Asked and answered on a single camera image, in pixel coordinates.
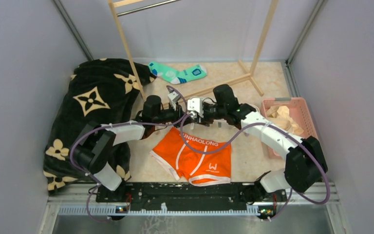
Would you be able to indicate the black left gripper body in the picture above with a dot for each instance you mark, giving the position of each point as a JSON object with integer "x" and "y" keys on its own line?
{"x": 167, "y": 115}

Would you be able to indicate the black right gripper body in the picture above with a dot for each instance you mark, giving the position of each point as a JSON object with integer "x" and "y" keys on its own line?
{"x": 212, "y": 112}

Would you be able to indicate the orange underwear white trim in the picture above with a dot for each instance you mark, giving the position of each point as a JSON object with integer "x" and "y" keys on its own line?
{"x": 198, "y": 169}

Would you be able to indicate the pink perforated plastic basket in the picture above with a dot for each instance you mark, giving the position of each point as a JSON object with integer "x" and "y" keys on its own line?
{"x": 298, "y": 111}

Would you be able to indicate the white plastic clip hanger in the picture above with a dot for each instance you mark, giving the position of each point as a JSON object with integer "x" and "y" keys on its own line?
{"x": 219, "y": 121}

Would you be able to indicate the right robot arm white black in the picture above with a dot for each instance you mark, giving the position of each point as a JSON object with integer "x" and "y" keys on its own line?
{"x": 304, "y": 159}

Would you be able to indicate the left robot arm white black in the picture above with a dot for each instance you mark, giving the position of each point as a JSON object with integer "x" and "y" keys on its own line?
{"x": 91, "y": 151}

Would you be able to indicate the green patterned sock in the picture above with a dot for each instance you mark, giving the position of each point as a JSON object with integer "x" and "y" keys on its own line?
{"x": 174, "y": 76}

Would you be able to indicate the beige cloth in basket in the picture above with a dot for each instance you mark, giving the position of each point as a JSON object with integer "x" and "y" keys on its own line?
{"x": 280, "y": 115}

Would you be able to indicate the black floral blanket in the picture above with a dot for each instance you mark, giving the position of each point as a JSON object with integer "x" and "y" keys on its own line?
{"x": 103, "y": 91}

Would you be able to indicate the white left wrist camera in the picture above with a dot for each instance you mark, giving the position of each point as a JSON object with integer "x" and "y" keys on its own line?
{"x": 173, "y": 99}

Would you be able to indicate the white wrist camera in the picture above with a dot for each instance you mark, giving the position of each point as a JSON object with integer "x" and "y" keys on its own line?
{"x": 173, "y": 99}
{"x": 195, "y": 107}

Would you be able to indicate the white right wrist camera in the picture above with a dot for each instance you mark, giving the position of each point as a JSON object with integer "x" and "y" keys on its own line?
{"x": 195, "y": 107}

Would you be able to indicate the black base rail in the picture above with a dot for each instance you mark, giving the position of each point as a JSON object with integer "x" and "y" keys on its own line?
{"x": 155, "y": 198}

